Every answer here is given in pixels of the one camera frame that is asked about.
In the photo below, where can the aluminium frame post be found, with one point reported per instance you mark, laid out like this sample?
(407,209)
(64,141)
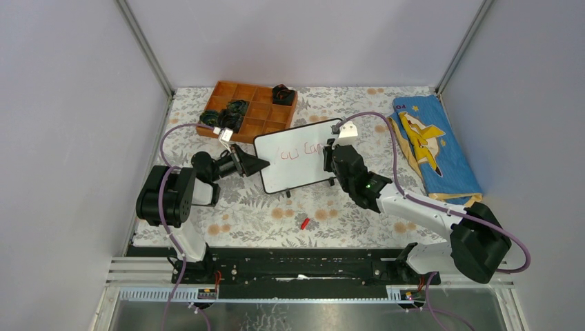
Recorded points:
(468,38)
(144,46)

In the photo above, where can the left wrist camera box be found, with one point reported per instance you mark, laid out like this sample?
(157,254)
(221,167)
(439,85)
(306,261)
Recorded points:
(224,136)

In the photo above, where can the small black-framed whiteboard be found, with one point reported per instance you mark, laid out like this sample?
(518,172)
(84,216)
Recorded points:
(295,156)

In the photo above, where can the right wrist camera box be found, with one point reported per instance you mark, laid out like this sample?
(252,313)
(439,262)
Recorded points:
(345,134)

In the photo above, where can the left aluminium frame post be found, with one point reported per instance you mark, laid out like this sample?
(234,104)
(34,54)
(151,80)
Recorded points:
(144,46)

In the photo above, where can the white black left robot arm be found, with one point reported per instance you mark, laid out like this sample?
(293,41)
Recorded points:
(168,194)

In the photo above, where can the black tape roll left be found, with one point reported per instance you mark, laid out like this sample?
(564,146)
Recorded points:
(210,118)

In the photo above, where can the right aluminium frame post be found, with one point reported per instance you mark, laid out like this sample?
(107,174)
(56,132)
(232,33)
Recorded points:
(468,38)

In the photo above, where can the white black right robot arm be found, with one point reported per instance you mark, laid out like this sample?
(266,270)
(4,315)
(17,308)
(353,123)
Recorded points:
(474,242)

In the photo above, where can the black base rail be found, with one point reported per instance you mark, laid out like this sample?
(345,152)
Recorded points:
(338,274)

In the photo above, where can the black tape roll top right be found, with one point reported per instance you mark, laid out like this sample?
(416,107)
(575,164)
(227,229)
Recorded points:
(283,96)

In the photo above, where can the black tape roll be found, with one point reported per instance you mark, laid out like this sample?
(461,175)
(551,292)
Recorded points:
(229,119)
(239,107)
(210,118)
(283,96)

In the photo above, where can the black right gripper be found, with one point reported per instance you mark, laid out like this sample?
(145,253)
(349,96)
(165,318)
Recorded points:
(328,154)

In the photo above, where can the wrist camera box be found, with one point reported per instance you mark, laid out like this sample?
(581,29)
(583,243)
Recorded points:
(345,134)
(224,136)

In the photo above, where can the blue yellow cartoon cloth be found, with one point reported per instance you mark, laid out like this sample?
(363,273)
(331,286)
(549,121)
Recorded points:
(431,149)

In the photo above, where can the red marker cap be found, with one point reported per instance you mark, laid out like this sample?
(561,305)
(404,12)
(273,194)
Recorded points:
(305,223)

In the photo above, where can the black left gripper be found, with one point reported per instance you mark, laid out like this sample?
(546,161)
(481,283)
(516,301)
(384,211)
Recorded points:
(251,163)

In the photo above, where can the black tape roll lower middle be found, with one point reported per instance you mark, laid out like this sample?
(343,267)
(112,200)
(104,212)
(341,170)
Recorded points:
(229,119)

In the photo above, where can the black tape roll upper middle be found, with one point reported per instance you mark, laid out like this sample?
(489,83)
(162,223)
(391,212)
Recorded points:
(239,107)

